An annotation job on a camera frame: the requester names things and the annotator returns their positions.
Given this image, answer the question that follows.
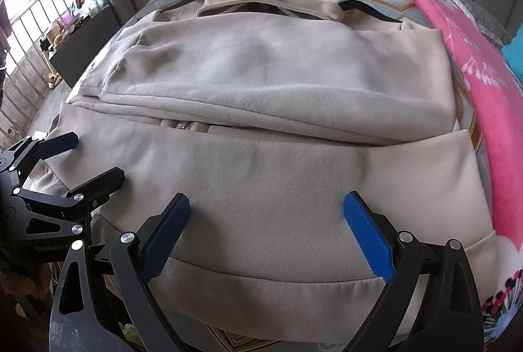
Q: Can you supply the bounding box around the cream zip-up jacket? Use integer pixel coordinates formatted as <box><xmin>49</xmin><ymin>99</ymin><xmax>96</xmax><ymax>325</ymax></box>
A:
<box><xmin>31</xmin><ymin>0</ymin><xmax>498</xmax><ymax>343</ymax></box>

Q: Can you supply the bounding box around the metal window railing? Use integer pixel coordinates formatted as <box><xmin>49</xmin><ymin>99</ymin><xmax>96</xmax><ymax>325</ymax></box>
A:
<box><xmin>1</xmin><ymin>0</ymin><xmax>75</xmax><ymax>147</ymax></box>

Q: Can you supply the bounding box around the pink floral blanket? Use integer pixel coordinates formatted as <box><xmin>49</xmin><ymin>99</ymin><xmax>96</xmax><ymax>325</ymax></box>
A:
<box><xmin>413</xmin><ymin>0</ymin><xmax>522</xmax><ymax>351</ymax></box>

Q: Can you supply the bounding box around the turquoise fabric item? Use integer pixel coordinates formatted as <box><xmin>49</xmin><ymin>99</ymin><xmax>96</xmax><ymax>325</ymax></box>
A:
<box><xmin>501</xmin><ymin>29</ymin><xmax>523</xmax><ymax>82</ymax></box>

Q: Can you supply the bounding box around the patterned blue tablecloth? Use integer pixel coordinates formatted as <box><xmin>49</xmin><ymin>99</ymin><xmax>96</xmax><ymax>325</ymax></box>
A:
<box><xmin>124</xmin><ymin>0</ymin><xmax>492</xmax><ymax>351</ymax></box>

